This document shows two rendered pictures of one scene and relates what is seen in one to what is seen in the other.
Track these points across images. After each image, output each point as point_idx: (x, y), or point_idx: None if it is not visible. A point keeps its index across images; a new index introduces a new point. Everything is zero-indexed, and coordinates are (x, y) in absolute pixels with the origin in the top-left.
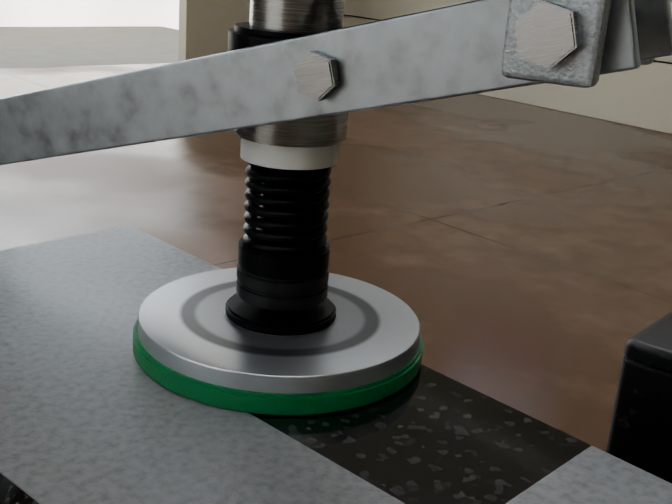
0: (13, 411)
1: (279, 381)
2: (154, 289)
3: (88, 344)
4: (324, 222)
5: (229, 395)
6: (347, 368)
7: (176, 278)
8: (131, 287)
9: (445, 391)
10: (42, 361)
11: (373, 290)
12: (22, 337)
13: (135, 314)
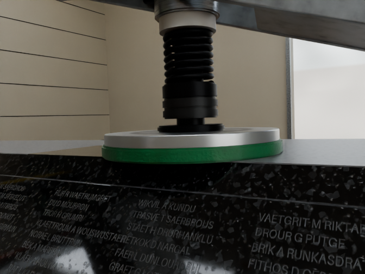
0: None
1: None
2: (322, 154)
3: (285, 145)
4: (164, 69)
5: None
6: (141, 130)
7: (329, 157)
8: (339, 153)
9: (90, 154)
10: (288, 143)
11: (139, 135)
12: (319, 143)
13: (295, 149)
